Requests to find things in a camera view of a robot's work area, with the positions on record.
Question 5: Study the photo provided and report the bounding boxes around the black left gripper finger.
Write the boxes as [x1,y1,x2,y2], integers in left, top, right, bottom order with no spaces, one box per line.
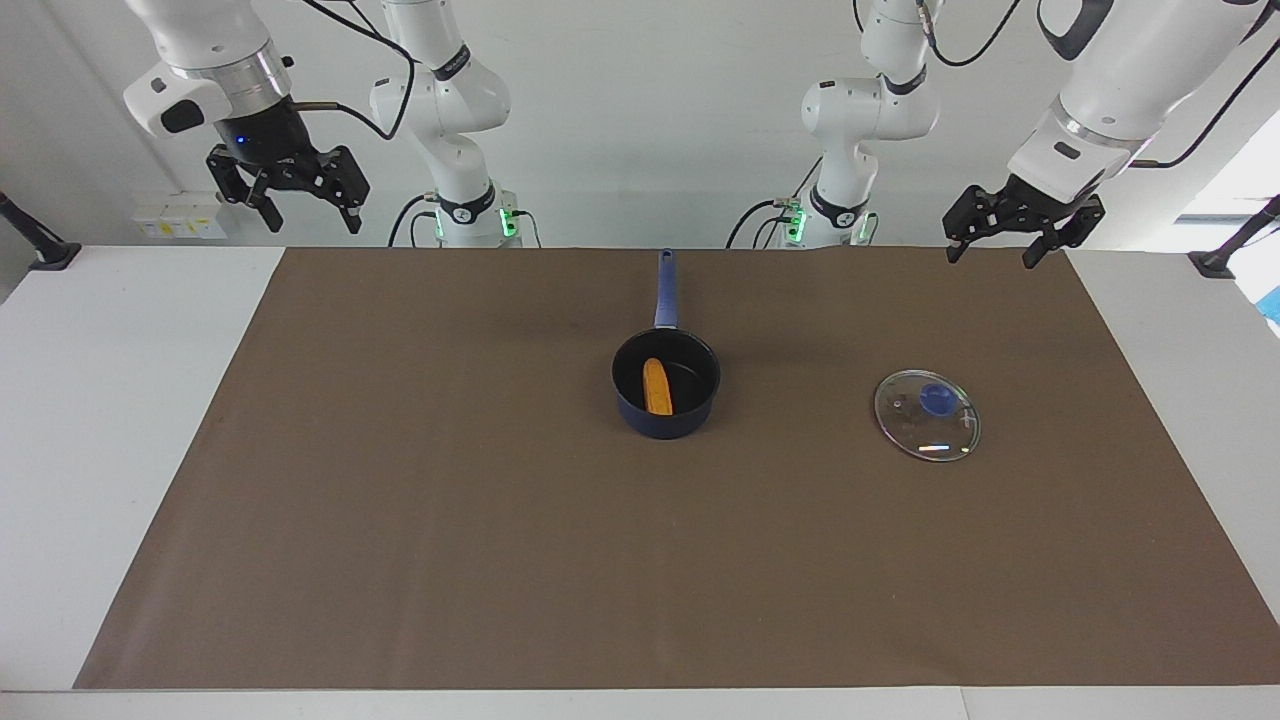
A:
[1021,194,1107,270]
[942,184,993,265]

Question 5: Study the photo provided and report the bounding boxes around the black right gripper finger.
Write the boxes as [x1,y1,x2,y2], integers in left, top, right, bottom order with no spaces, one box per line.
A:
[206,145,286,235]
[318,146,372,237]

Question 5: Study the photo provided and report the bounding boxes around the glass lid with purple knob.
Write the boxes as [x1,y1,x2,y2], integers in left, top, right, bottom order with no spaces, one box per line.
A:
[873,368,983,464]

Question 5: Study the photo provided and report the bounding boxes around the yellow toy corn cob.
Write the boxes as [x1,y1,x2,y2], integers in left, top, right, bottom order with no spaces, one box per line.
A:
[641,357,676,417]

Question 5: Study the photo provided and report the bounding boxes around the brown table mat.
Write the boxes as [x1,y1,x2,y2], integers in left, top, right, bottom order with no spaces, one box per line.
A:
[73,246,1280,691]

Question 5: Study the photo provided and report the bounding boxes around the black right arm base cable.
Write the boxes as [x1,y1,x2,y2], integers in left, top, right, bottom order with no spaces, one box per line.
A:
[387,194,442,249]

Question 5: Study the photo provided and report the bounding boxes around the black arm base cable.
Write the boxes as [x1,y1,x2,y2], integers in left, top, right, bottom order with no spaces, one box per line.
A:
[726,196,803,250]
[387,194,442,249]

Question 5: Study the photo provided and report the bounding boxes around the white wall power outlets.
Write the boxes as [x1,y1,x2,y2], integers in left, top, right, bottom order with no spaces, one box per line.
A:
[132,204,230,242]

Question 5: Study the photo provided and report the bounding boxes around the black camera stand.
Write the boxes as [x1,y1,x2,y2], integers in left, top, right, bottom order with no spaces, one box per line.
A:
[0,191,82,272]
[1187,194,1280,280]

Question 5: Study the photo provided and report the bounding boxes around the black left arm base cable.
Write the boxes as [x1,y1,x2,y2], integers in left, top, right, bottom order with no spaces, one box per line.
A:
[726,196,803,250]

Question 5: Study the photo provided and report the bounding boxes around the dark saucepan with purple handle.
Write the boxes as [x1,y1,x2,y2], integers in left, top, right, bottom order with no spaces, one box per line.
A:
[610,248,723,442]

